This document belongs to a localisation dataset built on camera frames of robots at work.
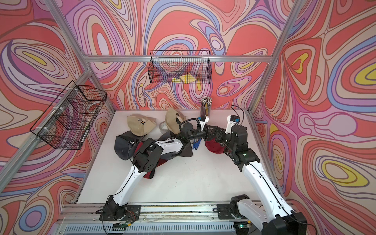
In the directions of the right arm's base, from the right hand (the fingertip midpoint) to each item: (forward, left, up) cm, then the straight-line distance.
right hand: (215, 132), depth 77 cm
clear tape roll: (+23, +34, -22) cm, 46 cm away
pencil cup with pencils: (+29, +2, -7) cm, 30 cm away
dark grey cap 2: (+7, +59, -18) cm, 62 cm away
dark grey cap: (-3, +17, -15) cm, 23 cm away
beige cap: (+23, +25, -14) cm, 37 cm away
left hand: (+4, -4, -7) cm, 9 cm away
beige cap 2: (+22, +49, -18) cm, 57 cm away
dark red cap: (+4, -2, -21) cm, 22 cm away
